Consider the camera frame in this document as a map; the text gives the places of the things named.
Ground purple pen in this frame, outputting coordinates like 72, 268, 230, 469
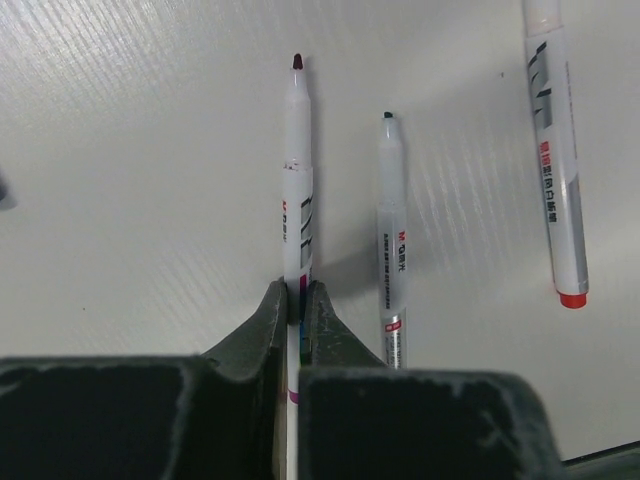
281, 53, 314, 479

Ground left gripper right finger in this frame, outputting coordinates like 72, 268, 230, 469
297, 282, 565, 479

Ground red pen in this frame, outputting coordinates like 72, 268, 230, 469
522, 1, 589, 309

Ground green pen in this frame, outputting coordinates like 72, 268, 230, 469
376, 111, 408, 369

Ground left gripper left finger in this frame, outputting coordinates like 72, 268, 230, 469
1, 281, 287, 479

